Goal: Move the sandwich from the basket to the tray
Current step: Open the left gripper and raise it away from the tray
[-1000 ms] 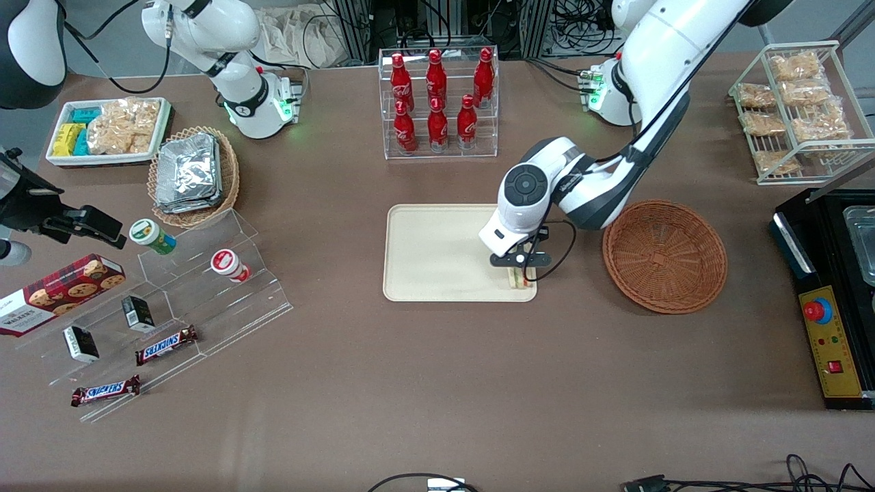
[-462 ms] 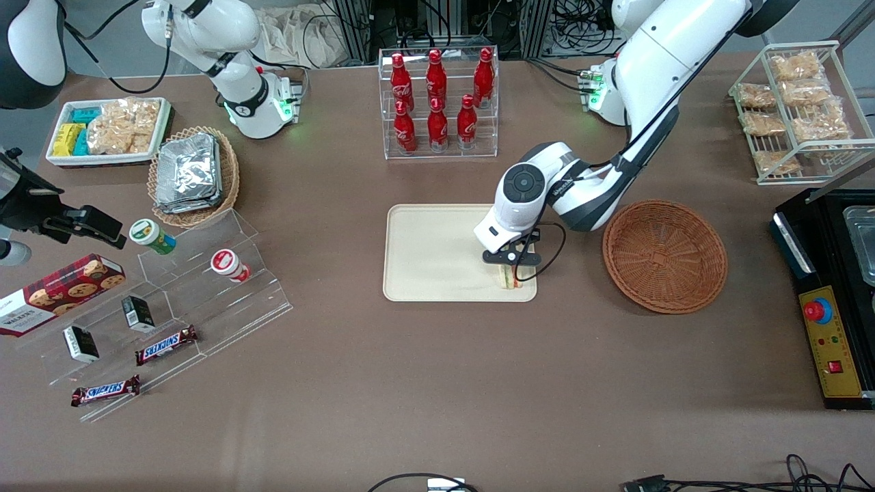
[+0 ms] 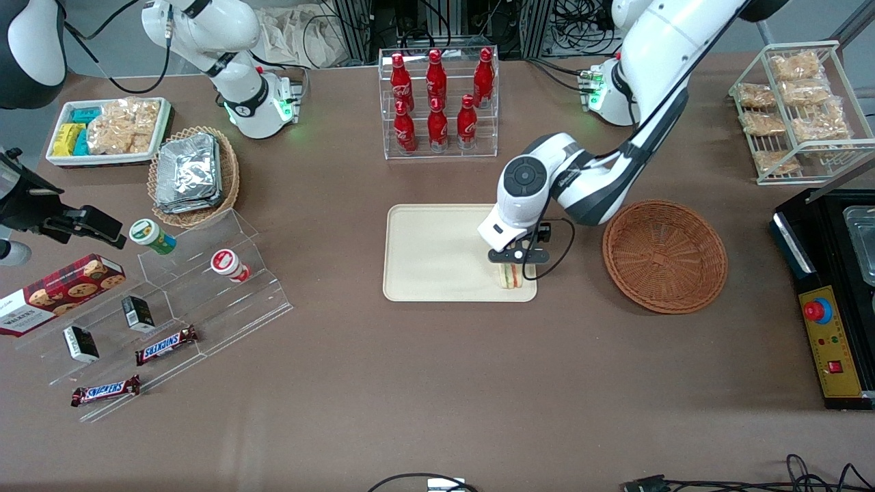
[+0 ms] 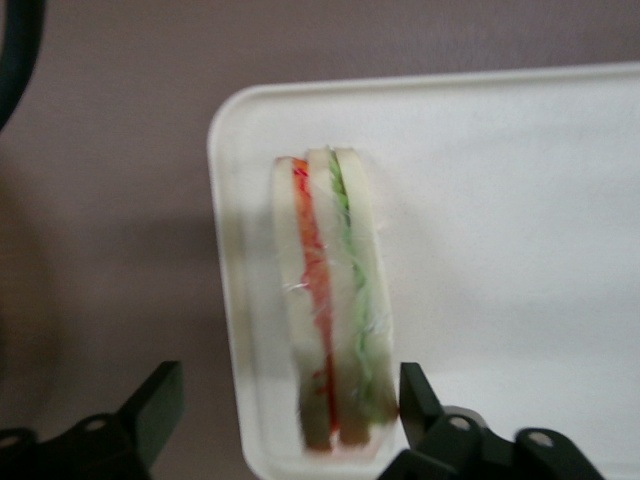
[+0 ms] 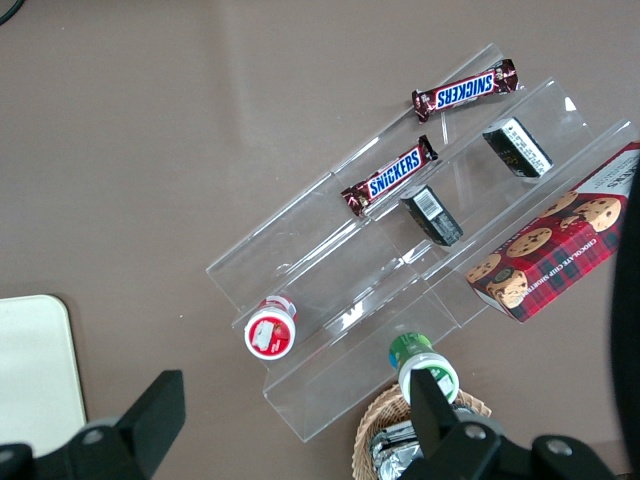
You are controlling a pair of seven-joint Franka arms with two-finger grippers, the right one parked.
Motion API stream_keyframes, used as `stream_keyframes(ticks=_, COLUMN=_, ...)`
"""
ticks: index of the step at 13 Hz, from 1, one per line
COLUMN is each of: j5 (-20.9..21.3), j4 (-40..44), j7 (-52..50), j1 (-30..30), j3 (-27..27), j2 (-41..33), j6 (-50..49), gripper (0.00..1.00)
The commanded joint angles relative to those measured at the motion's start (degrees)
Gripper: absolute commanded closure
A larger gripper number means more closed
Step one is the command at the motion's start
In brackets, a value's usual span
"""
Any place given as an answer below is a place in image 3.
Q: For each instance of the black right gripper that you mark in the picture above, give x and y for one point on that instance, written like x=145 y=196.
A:
x=27 y=203

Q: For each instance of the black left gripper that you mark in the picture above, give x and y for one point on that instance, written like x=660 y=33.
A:
x=544 y=234

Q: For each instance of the triangular sandwich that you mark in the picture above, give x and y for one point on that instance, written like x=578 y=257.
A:
x=510 y=276

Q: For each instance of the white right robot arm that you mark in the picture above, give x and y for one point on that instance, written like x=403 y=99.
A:
x=246 y=102

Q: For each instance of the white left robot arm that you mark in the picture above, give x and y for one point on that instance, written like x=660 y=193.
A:
x=656 y=61

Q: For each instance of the beige plastic tray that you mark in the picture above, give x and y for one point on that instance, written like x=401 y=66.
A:
x=437 y=253

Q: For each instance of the white rectangular snack tray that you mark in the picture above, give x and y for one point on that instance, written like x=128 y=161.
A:
x=102 y=158

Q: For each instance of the oval wicker basket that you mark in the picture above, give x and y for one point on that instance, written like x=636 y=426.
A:
x=231 y=178

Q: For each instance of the round brown wicker basket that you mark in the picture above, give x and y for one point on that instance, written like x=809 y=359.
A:
x=663 y=256

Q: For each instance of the green lid snack cup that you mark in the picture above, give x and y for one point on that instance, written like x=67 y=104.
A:
x=152 y=236

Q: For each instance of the red tartan cookie box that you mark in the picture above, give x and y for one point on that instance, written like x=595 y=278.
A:
x=61 y=290

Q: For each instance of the yellow snack packet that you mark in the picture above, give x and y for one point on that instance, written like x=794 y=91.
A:
x=65 y=139

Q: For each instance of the small black box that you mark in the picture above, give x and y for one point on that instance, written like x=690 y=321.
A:
x=138 y=313
x=81 y=344

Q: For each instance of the clear bag of rice crackers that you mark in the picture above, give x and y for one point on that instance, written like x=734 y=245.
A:
x=123 y=126

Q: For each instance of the silver foil packages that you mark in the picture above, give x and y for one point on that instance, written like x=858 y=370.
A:
x=188 y=174

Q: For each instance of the teal snack packet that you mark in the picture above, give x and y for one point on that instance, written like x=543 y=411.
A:
x=85 y=114

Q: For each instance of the clear acrylic bottle rack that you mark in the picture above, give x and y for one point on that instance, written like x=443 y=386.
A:
x=451 y=154

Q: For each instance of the red cola bottle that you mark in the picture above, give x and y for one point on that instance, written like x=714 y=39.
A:
x=484 y=76
x=404 y=131
x=437 y=128
x=436 y=78
x=467 y=124
x=399 y=82

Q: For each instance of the brown Snickers bar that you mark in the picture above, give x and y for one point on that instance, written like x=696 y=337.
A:
x=106 y=391
x=166 y=345

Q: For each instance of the red lid snack cup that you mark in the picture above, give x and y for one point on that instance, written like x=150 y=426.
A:
x=229 y=264

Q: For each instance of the clear acrylic stepped shelf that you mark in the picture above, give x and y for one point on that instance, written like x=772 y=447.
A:
x=225 y=307

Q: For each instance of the crumpled white cloth bag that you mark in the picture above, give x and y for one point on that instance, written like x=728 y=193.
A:
x=301 y=37

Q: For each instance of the clear cracker snack bag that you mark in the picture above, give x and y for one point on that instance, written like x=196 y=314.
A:
x=806 y=91
x=794 y=66
x=776 y=162
x=820 y=126
x=763 y=124
x=755 y=96

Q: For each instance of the black yellow control box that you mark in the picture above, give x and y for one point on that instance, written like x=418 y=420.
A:
x=793 y=239

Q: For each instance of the yellow emergency stop panel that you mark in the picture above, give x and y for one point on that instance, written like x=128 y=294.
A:
x=837 y=355

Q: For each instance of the steel pan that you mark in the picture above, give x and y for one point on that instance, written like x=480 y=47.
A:
x=863 y=242

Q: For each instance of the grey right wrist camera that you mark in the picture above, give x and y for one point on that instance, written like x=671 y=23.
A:
x=14 y=253

